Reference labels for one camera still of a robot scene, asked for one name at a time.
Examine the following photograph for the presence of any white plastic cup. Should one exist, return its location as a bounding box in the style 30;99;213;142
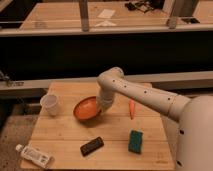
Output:
40;94;59;116

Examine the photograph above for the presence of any metal clamp on rail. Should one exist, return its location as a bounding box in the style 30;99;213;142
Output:
0;70;24;87

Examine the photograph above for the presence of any black rectangular block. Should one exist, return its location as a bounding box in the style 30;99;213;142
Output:
80;137;104;156

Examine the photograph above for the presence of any orange ceramic bowl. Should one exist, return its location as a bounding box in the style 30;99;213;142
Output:
73;96;100;121

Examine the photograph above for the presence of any grey metal post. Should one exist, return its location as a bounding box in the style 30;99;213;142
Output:
167;0;184;29
79;0;89;32

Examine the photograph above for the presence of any black cables pile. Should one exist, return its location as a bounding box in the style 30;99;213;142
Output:
124;0;154;14

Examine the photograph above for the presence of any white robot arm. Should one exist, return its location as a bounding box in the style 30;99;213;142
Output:
97;67;213;171

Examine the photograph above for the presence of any white tube bottle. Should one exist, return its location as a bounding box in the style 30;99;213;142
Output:
15;144;52;169

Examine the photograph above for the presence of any grey metal post right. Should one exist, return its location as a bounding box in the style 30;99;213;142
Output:
167;0;184;29

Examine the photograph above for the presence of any orange carrot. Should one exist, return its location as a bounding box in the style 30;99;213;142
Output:
129;100;135;119

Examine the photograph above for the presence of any white paper sheet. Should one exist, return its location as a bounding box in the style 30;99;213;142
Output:
98;9;115;19

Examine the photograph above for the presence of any green sponge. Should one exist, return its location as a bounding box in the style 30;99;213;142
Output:
128;130;143;154

